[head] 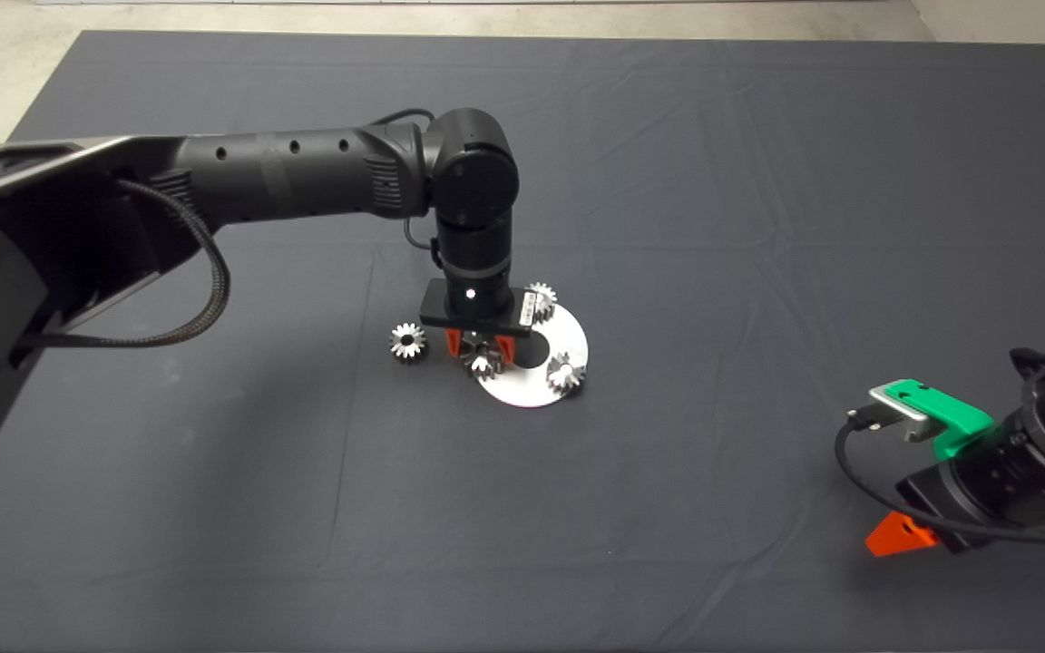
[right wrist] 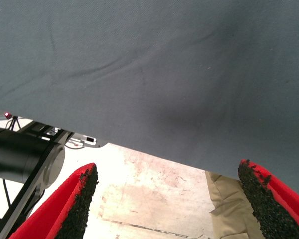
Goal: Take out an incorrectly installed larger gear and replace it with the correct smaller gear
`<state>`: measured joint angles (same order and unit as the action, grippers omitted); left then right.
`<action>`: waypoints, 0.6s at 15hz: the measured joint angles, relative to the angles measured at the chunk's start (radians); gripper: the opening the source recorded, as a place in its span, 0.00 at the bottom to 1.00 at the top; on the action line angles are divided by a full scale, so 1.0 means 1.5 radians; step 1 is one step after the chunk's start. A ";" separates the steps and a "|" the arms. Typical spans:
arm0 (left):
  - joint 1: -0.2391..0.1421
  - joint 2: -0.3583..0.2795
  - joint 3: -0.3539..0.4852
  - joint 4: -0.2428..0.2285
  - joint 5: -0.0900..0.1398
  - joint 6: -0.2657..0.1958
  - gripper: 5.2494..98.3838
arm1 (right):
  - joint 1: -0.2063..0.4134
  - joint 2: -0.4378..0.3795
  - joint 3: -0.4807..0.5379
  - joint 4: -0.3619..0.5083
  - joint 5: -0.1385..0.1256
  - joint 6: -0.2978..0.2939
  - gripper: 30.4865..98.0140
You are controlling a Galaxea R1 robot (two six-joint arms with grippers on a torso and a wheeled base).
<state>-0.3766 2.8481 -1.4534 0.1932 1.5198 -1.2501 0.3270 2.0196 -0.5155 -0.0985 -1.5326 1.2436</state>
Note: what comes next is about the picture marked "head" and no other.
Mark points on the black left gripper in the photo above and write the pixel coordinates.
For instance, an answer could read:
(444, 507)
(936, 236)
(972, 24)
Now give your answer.
(486, 308)

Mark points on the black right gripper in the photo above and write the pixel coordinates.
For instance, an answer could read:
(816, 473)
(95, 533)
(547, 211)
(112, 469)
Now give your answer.
(935, 503)

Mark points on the larger steel gear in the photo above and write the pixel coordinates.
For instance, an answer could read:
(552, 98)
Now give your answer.
(483, 365)

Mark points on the small steel gear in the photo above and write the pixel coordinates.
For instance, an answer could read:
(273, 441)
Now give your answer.
(419, 347)

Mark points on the round metal plate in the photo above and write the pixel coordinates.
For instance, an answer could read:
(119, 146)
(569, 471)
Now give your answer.
(532, 390)

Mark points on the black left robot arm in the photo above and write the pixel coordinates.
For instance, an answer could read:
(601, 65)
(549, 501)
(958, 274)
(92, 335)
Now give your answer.
(287, 177)

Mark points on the dark grey table cloth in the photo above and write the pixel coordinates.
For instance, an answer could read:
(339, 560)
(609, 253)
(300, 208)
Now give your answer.
(713, 181)

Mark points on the silver right camera box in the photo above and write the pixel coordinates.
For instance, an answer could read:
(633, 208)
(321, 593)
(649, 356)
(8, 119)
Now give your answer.
(908, 419)

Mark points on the green right camera mount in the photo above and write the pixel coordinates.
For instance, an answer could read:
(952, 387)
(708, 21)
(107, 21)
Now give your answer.
(949, 415)

